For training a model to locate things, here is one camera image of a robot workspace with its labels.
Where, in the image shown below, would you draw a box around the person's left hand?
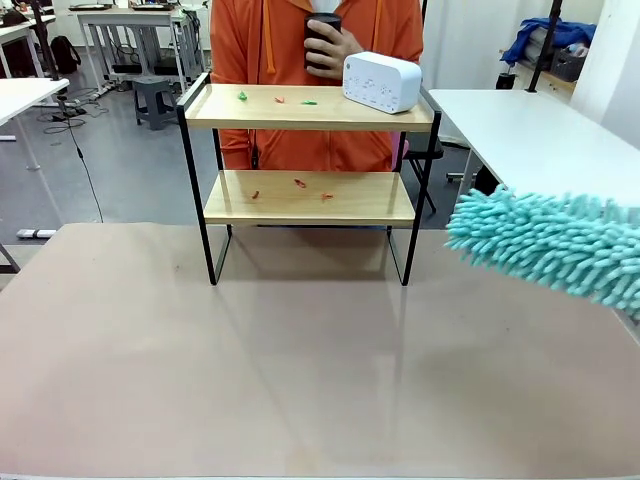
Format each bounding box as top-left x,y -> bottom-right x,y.
303,29 -> 363,82

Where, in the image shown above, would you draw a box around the black cylindrical cup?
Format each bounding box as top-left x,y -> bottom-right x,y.
303,13 -> 344,72

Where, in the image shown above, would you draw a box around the teal microfibre duster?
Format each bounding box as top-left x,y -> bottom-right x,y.
444,183 -> 640,324

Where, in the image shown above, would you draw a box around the person in orange hoodie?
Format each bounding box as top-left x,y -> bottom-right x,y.
209,0 -> 425,173

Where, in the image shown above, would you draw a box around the black chair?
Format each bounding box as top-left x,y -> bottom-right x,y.
401,130 -> 446,215

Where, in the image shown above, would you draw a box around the large white table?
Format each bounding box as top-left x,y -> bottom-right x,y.
428,88 -> 640,209

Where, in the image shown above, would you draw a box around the black bag under table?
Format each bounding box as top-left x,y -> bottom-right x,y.
473,166 -> 512,198

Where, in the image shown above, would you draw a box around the black stand pole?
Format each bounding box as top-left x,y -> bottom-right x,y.
31,0 -> 62,82
526,0 -> 565,95

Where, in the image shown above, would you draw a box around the blue cloth pile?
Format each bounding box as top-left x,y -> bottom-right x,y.
500,17 -> 597,67

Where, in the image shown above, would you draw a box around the grey plastic stool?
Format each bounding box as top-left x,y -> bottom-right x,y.
131,75 -> 180,132

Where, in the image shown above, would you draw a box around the black plastic crate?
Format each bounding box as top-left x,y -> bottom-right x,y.
549,46 -> 586,82

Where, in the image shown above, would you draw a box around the grey metal desk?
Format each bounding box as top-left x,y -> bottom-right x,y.
76,3 -> 204,97

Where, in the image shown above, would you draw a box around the black backpack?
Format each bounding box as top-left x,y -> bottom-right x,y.
49,35 -> 82,76

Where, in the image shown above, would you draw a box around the small white table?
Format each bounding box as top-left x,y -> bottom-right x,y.
0,77 -> 71,171

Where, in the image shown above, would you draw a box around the wooden shelf black metal frame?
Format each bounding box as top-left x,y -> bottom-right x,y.
176,71 -> 444,287

